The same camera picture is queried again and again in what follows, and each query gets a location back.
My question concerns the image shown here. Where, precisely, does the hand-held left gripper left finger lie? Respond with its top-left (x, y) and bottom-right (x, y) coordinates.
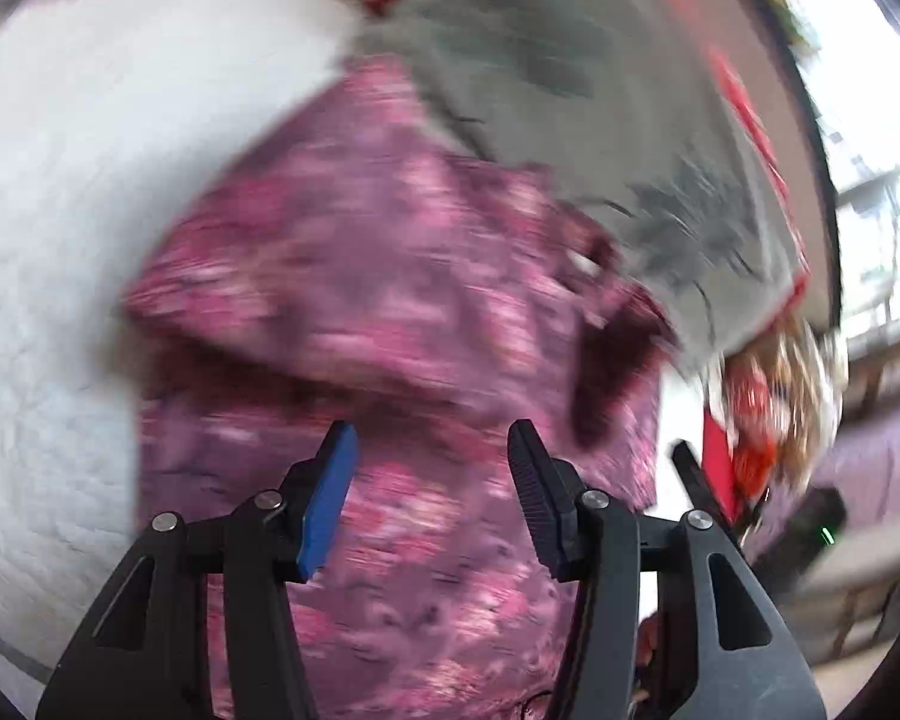
top-left (36, 420), bottom-right (361, 720)

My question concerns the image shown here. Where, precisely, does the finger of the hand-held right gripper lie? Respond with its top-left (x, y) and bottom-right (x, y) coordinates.
top-left (671, 441), bottom-right (743, 541)

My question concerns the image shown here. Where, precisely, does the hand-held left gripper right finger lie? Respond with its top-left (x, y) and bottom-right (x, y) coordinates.
top-left (506, 418), bottom-right (830, 720)

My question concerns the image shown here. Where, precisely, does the purple floral garment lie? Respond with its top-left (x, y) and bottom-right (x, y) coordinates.
top-left (124, 56), bottom-right (683, 720)

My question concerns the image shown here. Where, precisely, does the plain red blanket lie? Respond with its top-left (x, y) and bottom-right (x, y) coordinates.
top-left (701, 416), bottom-right (743, 526)

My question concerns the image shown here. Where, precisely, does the bag of stuffed toys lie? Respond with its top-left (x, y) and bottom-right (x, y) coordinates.
top-left (709, 315), bottom-right (848, 518)

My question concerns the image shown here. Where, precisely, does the white quilted bedspread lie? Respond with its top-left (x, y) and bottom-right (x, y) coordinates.
top-left (0, 0), bottom-right (376, 691)

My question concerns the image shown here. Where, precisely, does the window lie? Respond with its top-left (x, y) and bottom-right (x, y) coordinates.
top-left (727, 0), bottom-right (900, 346)

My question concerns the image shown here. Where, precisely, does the grey floral pillow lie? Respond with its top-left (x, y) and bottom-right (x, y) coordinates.
top-left (345, 0), bottom-right (811, 376)

